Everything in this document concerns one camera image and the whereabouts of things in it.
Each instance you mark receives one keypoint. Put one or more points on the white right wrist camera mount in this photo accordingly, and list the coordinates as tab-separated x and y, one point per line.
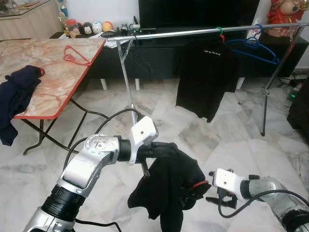
229	181

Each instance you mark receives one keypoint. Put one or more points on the light wooden cabinet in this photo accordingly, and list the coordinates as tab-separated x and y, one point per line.
29	24

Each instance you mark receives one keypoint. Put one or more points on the marble folding table red edge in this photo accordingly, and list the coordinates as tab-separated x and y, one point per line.
53	58

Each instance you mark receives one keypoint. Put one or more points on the yellow round figurine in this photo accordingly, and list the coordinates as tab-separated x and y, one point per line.
107	27

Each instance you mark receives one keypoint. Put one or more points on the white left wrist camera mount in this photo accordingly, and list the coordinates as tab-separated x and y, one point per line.
144	133

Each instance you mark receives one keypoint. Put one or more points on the black knit garment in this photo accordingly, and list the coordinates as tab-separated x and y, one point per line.
169	193

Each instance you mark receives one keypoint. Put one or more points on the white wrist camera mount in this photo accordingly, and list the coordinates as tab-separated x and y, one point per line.
144	133
229	181

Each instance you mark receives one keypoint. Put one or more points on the blue plastic hanger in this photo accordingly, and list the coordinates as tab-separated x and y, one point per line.
270	60

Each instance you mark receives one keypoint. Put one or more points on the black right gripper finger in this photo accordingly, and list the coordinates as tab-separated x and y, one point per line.
211	175
213	198

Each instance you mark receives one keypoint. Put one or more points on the silver clothes rack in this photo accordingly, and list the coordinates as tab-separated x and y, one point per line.
169	33

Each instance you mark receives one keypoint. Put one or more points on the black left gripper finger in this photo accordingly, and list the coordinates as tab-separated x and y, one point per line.
170	153
171	145

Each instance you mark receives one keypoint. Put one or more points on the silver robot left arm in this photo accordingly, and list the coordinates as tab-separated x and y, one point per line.
82	169

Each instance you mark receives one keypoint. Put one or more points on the black tv cabinet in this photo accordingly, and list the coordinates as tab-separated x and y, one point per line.
164	58

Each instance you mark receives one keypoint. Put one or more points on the black round figurine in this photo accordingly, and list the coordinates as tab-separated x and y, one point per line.
86	29

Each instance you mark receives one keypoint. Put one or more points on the black flat television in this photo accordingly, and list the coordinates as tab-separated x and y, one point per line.
198	12

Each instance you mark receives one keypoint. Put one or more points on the green mug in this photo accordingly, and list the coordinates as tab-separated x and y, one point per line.
135	26

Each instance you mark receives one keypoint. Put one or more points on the red lid jar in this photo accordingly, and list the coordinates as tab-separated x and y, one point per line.
72	29

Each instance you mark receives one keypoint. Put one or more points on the navy garment red stripe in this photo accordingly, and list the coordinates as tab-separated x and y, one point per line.
17	92

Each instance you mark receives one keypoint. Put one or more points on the gold trophy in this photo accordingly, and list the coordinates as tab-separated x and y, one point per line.
63	14

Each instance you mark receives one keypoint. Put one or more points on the red statue figurine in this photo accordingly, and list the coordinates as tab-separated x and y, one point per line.
285	12

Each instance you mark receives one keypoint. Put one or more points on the white round figurine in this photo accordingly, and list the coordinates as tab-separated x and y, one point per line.
97	28

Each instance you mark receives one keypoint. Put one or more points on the black printed t-shirt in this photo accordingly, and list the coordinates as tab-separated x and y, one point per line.
207	77

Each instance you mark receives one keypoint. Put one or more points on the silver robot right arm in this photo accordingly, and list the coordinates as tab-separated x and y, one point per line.
275	203

